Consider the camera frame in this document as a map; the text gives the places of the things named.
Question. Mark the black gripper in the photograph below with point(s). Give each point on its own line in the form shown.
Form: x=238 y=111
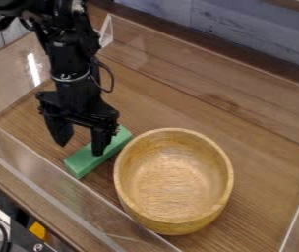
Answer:
x=77 y=104

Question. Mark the green rectangular block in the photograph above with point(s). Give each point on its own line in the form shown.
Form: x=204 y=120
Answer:
x=83 y=162

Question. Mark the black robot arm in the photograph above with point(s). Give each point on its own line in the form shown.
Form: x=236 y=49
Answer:
x=71 y=43

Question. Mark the brown wooden bowl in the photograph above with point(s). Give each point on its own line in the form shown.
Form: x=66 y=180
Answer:
x=174 y=180

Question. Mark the clear acrylic front panel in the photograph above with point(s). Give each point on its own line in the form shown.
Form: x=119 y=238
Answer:
x=81 y=217

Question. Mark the yellow and black device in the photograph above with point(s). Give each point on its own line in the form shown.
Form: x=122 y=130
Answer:
x=33 y=225

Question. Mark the clear acrylic corner bracket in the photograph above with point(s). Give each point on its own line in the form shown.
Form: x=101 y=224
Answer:
x=106 y=32

